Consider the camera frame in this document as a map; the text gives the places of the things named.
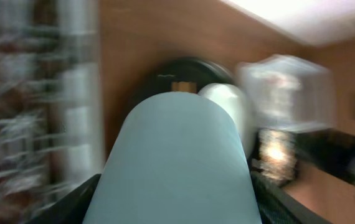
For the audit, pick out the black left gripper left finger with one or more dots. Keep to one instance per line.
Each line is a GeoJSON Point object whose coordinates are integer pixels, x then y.
{"type": "Point", "coordinates": [72, 208]}

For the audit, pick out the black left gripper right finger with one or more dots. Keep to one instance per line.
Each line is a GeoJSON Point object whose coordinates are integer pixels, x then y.
{"type": "Point", "coordinates": [277, 207]}

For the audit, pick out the food scraps rice and peanuts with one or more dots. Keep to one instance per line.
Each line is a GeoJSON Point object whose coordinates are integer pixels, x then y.
{"type": "Point", "coordinates": [277, 155]}

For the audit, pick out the blue plastic cup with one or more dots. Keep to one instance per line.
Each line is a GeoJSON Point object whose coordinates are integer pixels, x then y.
{"type": "Point", "coordinates": [177, 159]}

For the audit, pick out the pale green plate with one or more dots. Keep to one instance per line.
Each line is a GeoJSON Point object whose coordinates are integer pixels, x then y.
{"type": "Point", "coordinates": [233, 100]}

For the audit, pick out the wooden chopstick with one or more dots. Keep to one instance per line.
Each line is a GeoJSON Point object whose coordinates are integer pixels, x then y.
{"type": "Point", "coordinates": [189, 87]}

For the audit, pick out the grey dishwasher rack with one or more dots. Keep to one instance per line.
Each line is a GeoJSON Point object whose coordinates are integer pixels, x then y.
{"type": "Point", "coordinates": [50, 121]}

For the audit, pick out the black rectangular tray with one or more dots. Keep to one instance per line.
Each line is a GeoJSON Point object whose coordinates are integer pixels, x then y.
{"type": "Point", "coordinates": [330, 150]}

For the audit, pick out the clear plastic bin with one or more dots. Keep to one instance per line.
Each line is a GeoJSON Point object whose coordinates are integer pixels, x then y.
{"type": "Point", "coordinates": [289, 93]}

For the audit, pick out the round black tray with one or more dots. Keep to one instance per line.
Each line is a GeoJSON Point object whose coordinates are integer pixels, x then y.
{"type": "Point", "coordinates": [185, 69]}

